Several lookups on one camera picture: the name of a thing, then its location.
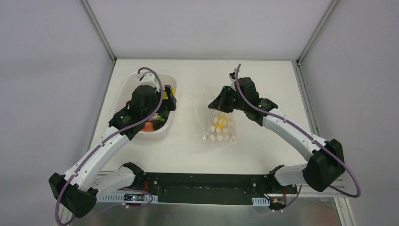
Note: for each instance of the toy peach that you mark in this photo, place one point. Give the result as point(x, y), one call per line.
point(148, 127)

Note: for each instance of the clear polka dot zip bag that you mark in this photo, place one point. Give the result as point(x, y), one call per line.
point(204, 117)

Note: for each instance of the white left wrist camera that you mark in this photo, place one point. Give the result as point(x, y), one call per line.
point(148, 78)

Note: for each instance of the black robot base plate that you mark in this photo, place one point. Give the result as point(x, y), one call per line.
point(219, 189)

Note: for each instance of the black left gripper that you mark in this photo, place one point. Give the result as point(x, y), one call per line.
point(168, 98)

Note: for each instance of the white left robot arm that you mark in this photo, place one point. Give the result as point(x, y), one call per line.
point(79, 189)

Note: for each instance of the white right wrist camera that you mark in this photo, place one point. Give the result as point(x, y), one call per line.
point(232, 77)

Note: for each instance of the yellow toy pepper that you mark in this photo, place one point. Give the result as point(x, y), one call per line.
point(221, 123)

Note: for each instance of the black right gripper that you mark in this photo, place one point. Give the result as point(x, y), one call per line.
point(224, 99)

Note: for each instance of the dark toy mangosteen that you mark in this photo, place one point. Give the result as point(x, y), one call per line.
point(157, 124)

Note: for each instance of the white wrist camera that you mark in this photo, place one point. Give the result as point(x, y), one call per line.
point(232, 77)
point(148, 78)

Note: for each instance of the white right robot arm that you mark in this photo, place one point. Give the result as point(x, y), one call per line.
point(320, 169)

